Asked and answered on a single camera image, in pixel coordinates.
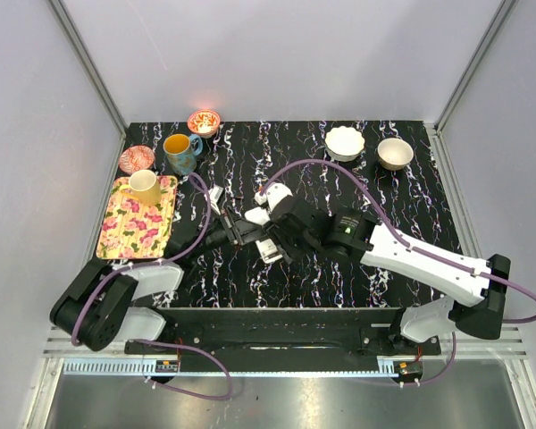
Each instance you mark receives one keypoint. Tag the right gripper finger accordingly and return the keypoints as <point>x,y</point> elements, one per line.
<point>274,229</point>
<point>287,249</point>

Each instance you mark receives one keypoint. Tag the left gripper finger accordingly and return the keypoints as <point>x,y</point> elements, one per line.
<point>242,223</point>
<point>246,237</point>

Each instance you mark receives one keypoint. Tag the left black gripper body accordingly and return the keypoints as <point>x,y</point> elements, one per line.
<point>228,218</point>

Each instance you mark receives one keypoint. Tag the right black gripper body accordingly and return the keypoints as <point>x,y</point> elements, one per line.
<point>302,242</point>

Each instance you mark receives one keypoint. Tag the white remote control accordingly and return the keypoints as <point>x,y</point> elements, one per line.
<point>266,247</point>

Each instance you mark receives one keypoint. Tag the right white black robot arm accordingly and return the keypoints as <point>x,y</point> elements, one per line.
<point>474,295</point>

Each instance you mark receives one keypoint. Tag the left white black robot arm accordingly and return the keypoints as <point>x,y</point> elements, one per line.
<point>96,305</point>

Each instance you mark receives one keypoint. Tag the blue mug yellow inside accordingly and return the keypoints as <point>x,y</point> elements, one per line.
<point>182,152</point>

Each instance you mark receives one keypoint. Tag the white scalloped bowl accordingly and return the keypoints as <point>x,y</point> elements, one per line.
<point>344,144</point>

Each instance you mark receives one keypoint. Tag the red patterned small bowl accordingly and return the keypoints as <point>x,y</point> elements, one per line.
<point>204,122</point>

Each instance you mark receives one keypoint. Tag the floral pink tray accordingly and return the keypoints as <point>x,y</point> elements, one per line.
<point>131,230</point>

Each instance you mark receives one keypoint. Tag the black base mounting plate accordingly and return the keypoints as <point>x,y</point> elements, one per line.
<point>358,330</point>

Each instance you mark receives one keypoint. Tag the red patterned saucer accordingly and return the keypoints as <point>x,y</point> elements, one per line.
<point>136,158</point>

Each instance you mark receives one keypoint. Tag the beige round bowl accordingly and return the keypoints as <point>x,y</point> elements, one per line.
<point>395,154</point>

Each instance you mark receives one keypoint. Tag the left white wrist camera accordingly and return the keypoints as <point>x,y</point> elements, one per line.
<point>215,195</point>

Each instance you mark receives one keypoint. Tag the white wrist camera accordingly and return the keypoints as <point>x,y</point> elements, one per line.
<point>270,197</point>
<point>215,195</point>

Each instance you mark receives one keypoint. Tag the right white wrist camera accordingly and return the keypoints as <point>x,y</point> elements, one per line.
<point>270,197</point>

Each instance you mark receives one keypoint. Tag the white slotted cable duct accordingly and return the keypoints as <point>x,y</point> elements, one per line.
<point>146,366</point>

